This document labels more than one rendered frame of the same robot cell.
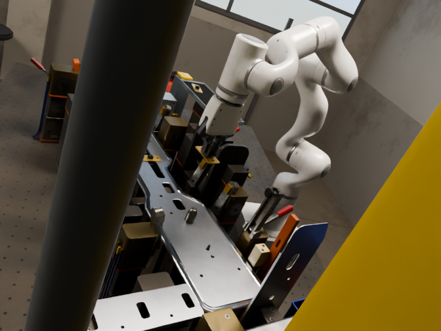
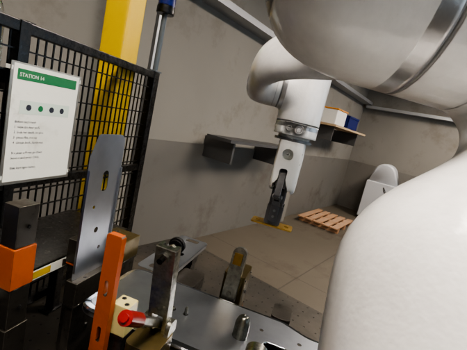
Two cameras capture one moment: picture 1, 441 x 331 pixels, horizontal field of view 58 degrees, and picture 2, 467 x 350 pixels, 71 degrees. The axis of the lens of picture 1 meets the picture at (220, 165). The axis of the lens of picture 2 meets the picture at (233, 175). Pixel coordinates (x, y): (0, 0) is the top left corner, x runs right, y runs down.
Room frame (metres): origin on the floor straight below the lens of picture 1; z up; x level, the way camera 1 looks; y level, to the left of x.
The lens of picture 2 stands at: (1.51, -0.40, 1.43)
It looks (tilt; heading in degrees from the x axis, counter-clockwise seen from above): 10 degrees down; 147
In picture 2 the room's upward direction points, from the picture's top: 13 degrees clockwise
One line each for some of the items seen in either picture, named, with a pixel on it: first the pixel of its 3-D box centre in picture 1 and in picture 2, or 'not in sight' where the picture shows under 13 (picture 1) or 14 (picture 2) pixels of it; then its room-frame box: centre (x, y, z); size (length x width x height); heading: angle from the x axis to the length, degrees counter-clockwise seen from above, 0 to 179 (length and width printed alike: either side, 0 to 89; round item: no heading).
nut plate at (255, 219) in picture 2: (207, 153); (272, 221); (1.01, 0.05, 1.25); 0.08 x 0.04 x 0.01; 45
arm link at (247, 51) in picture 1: (245, 64); (304, 89); (1.01, 0.05, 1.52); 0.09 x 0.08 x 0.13; 59
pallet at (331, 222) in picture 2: not in sight; (326, 220); (-2.29, 4.23, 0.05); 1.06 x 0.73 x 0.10; 112
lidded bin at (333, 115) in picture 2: not in sight; (331, 116); (-2.21, 3.59, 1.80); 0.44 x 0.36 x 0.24; 112
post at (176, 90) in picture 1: (170, 118); not in sight; (1.87, 0.33, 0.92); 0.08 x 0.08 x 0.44; 42
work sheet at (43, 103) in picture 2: not in sight; (41, 126); (0.46, -0.36, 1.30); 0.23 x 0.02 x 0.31; 132
